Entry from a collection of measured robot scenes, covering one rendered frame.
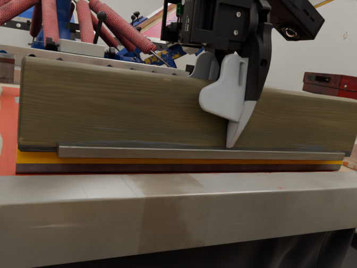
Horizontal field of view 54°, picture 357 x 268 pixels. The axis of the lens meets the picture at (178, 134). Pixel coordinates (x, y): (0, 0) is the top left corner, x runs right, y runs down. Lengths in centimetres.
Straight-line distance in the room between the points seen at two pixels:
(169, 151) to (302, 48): 286
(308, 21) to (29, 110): 28
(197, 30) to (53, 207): 19
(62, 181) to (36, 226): 3
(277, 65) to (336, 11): 68
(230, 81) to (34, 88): 17
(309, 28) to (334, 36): 256
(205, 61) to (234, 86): 6
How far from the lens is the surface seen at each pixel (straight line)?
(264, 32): 34
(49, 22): 131
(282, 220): 27
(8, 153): 39
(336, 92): 139
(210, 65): 39
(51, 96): 30
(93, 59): 102
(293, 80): 316
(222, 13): 33
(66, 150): 30
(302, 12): 40
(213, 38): 32
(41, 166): 33
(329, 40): 298
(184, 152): 34
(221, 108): 34
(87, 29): 132
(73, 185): 21
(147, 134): 33
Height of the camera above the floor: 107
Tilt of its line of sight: 12 degrees down
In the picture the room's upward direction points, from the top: 9 degrees clockwise
